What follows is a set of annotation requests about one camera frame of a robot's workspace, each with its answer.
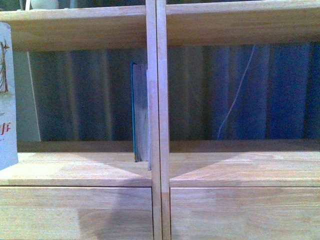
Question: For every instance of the wooden shelf unit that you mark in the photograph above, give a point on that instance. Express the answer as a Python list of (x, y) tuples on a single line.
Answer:
[(240, 172), (87, 164)]

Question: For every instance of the thin green book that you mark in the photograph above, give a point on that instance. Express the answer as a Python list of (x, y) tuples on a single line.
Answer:
[(149, 120)]

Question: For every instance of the right wooden shelf unit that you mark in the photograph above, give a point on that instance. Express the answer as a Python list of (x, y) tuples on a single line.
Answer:
[(240, 172)]

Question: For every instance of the pale green bowl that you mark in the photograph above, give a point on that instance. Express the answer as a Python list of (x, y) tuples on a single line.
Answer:
[(44, 4)]

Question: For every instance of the wooden drawer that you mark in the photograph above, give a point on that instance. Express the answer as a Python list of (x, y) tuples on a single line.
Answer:
[(76, 213), (245, 213)]

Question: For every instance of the green illustrated thick book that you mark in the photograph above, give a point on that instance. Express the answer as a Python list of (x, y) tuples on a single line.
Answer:
[(140, 112)]

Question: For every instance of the upper left wooden drawer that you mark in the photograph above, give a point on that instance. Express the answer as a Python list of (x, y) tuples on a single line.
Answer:
[(76, 213)]

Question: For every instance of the white paperback book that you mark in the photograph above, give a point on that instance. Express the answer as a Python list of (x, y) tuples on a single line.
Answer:
[(8, 122)]

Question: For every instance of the upper right wooden drawer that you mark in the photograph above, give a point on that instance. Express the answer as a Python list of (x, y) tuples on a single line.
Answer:
[(245, 213)]

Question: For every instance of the left wooden shelf unit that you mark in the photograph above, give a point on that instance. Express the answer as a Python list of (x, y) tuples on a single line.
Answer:
[(87, 164)]

